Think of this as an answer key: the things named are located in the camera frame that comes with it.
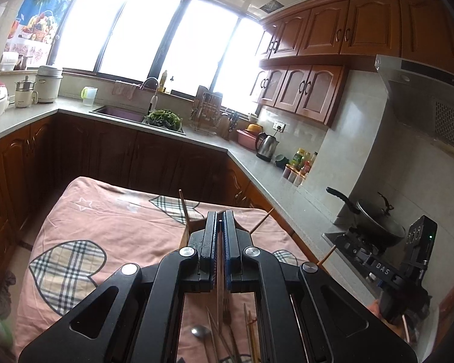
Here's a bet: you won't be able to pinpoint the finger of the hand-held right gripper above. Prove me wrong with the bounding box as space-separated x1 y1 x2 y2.
334 231 375 269

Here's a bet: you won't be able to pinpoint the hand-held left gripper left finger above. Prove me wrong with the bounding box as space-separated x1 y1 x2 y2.
18 211 218 363

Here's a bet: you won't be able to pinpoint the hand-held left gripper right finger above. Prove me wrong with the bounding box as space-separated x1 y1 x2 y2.
222 210 419 363

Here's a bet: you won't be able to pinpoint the metal fork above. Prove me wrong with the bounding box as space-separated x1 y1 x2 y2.
221 297 245 363

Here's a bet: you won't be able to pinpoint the wooden utensil holder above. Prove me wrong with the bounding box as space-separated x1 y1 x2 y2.
179 215 212 252

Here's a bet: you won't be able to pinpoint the metal chopstick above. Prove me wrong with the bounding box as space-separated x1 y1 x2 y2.
211 331 236 363
206 307 228 363

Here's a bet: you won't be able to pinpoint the metal spoon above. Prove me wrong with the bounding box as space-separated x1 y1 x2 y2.
190 324 222 363

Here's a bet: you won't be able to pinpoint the wooden chopstick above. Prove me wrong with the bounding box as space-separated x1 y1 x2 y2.
243 302 258 363
317 245 338 267
179 190 193 231
249 207 276 233

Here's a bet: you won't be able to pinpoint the black wok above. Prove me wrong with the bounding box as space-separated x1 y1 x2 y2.
326 186 407 248

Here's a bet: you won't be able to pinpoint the dark wok lid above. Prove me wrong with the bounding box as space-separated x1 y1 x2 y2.
357 192 405 235

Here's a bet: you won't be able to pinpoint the spice jar set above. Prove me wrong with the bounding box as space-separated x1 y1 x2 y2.
283 165 307 188

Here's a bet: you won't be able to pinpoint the pink plaid-heart printed blanket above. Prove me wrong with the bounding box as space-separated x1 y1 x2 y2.
13 176 314 363

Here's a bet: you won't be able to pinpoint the steel electric kettle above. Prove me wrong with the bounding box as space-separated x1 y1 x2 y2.
255 132 281 162

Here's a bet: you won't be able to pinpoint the pink plastic container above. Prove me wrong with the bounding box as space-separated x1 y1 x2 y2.
236 129 262 150

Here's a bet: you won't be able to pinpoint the steel range hood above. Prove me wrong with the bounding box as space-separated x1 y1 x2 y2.
374 55 454 152

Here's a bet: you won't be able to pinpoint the green leafy vegetables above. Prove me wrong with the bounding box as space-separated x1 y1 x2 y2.
146 109 184 131

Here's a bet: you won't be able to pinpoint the metal dish rack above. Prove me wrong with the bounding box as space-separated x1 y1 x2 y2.
190 85 225 135

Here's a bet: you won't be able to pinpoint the wooden base cabinets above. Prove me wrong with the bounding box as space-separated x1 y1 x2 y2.
0 115 277 284

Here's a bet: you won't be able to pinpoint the chrome faucet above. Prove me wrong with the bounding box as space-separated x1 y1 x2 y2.
141 77 160 116

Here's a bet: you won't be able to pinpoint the kitchen sink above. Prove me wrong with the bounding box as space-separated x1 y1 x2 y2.
89 106 146 123

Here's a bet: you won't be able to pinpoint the pink dish cloth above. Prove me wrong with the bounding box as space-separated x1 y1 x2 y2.
111 80 142 101

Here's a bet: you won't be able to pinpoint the dark cloth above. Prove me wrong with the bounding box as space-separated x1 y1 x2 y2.
0 268 18 322

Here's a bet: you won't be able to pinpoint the green measuring jug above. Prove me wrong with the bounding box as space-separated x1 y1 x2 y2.
81 86 98 107

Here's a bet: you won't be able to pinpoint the kitchen window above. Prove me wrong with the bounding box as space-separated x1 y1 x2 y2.
55 0 277 103

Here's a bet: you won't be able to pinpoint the large white rice cooker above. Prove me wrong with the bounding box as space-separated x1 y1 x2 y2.
34 65 64 103

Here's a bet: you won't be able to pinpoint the small white electric pot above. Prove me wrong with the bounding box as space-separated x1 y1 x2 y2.
13 76 38 108

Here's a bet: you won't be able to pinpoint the white plastic box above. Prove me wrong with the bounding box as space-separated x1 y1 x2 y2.
0 52 19 72

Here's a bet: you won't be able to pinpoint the fruit print roller blind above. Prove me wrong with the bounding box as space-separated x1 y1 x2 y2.
4 0 82 65

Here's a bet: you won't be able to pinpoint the low wooden wall cabinets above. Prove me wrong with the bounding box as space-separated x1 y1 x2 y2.
250 64 345 127

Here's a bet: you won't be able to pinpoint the tall wooden wall cabinets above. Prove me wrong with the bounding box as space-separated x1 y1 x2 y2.
255 0 454 69

